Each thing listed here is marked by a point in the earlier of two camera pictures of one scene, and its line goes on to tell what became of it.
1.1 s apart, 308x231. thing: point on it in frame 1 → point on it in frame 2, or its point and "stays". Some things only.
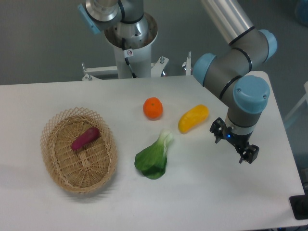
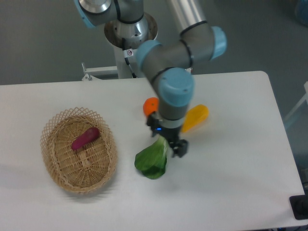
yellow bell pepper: (192, 117) stays
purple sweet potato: (91, 134) stays
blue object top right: (302, 12) stays
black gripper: (239, 141) → (171, 134)
